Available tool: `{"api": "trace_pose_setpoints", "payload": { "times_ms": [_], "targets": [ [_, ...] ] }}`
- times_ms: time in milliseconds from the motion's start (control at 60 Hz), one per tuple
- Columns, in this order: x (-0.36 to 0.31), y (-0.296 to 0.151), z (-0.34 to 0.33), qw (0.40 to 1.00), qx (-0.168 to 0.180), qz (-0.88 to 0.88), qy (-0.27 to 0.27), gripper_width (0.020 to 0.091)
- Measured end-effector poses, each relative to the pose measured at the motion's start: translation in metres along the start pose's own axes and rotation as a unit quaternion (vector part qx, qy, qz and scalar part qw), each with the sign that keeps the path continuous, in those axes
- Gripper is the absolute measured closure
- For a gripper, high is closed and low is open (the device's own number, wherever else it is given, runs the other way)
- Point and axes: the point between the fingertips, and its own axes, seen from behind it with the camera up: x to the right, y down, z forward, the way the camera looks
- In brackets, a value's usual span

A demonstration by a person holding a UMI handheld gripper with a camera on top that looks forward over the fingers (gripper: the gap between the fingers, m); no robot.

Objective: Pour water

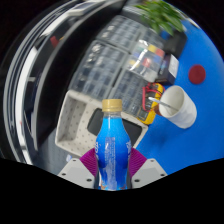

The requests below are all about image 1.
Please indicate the flat round red coaster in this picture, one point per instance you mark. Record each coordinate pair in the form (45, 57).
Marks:
(197, 74)

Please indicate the blue drink bottle gold cap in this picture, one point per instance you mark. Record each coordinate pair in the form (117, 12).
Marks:
(112, 150)

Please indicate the metal stirring rod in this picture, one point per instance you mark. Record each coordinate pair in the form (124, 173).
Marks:
(163, 103)

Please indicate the grey small-parts drawer cabinet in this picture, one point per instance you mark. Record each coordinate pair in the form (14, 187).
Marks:
(96, 71)
(156, 38)
(130, 93)
(120, 31)

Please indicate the green leafy potted plant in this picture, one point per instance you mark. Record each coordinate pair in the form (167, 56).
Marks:
(160, 15)

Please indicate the yellow multimeter with red leads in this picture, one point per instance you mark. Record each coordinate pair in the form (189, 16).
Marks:
(150, 115)

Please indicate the clear plastic parts box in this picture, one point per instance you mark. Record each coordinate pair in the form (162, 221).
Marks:
(146, 61)

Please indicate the white ribbed cup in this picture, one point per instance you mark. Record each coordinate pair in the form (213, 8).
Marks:
(180, 106)

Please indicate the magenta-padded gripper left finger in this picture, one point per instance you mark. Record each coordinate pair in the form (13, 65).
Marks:
(75, 173)

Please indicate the black workbench shelf unit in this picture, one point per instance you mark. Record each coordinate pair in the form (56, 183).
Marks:
(50, 83)

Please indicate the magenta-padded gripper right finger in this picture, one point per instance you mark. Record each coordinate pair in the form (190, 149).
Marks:
(150, 173)

